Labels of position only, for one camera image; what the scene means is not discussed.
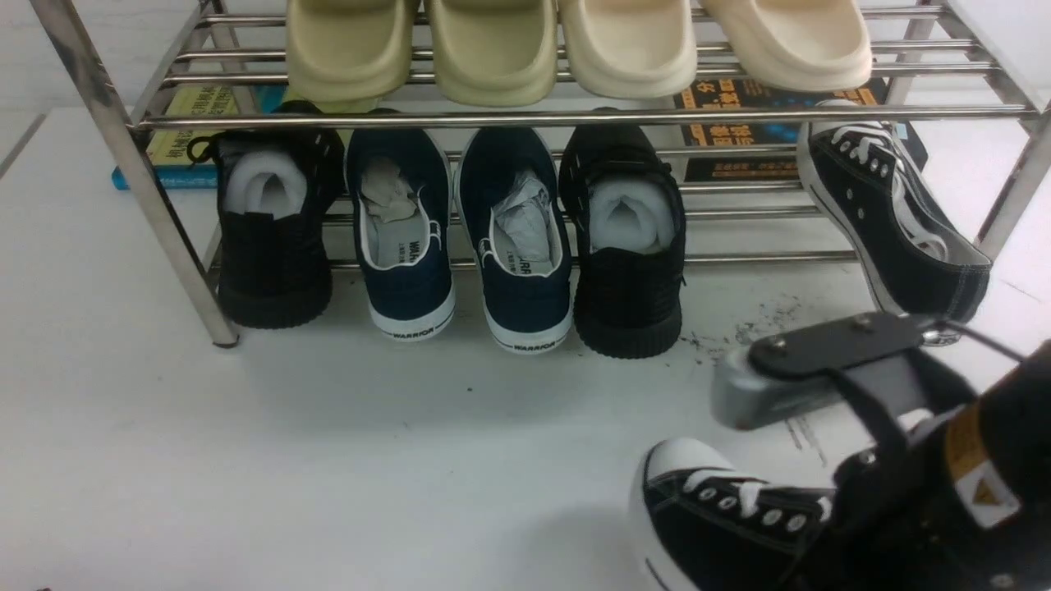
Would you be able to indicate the black knit sneaker left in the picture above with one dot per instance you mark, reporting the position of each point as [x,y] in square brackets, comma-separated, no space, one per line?
[275,188]

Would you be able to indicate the olive green slipper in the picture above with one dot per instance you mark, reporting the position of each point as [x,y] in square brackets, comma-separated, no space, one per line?
[348,50]
[494,53]

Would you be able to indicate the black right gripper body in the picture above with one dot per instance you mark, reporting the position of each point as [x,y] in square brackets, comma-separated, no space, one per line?
[967,509]

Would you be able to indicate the olive green slipper right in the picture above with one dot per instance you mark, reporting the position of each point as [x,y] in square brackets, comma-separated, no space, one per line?
[494,53]

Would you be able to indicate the navy canvas shoe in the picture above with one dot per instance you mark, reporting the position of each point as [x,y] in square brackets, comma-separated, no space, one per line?
[400,186]
[505,188]

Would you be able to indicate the stainless steel shoe rack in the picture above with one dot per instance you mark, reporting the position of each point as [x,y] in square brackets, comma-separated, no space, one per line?
[202,84]

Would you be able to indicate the beige slipper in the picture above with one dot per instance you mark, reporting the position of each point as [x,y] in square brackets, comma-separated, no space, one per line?
[814,46]
[630,49]

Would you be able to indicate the black orange book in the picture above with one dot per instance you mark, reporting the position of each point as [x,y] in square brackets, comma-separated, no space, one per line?
[755,135]

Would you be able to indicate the beige slipper right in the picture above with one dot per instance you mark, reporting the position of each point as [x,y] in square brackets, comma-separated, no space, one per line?
[814,46]

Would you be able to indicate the navy canvas shoe right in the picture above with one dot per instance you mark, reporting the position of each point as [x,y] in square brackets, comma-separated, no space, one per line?
[505,188]

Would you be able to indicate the black white canvas sneaker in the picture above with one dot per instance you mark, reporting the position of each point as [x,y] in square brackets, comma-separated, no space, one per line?
[699,523]
[914,260]

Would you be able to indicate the black knit sneaker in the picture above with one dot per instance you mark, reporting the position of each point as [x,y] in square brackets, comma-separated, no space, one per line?
[629,219]
[275,188]

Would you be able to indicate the beige slipper left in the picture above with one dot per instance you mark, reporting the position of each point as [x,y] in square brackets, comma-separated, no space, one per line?
[630,49]

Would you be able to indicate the olive green slipper left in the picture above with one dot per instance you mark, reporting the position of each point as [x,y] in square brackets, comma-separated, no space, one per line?
[348,50]

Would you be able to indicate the navy canvas shoe left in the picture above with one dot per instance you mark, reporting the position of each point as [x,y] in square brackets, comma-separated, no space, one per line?
[400,186]

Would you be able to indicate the black knit sneaker right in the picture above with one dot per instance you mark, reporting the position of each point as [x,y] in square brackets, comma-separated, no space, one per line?
[629,219]

